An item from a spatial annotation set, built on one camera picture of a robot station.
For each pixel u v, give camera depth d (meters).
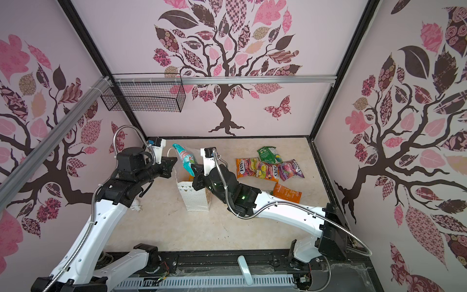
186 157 0.63
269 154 1.07
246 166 1.03
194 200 0.79
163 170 0.62
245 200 0.49
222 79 0.94
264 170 0.98
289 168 1.00
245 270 0.68
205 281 0.70
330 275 0.70
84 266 0.38
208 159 0.55
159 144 0.61
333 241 0.39
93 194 0.46
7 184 0.49
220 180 0.44
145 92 0.95
